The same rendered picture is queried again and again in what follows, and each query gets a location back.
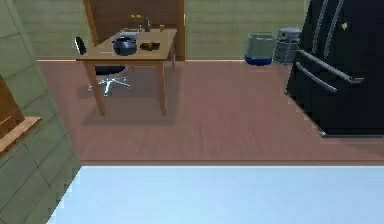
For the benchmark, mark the black fridge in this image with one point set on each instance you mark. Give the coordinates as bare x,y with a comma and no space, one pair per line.
346,66

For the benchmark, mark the small brown jar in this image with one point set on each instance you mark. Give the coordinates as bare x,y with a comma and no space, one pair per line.
162,28

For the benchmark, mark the grey ribbed bin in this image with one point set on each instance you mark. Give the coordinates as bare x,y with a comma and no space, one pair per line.
287,46

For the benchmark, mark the dark blue round pot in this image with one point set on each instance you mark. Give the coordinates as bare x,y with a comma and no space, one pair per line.
124,46

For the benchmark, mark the grey flat book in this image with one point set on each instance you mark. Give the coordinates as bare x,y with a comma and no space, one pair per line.
129,33

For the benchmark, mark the black office chair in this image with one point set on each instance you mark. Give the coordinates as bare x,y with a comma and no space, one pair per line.
108,70

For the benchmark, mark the yellow flowers in vase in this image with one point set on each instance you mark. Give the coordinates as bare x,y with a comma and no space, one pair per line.
141,20

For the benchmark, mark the brown wooden table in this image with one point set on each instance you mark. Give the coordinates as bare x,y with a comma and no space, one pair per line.
160,41

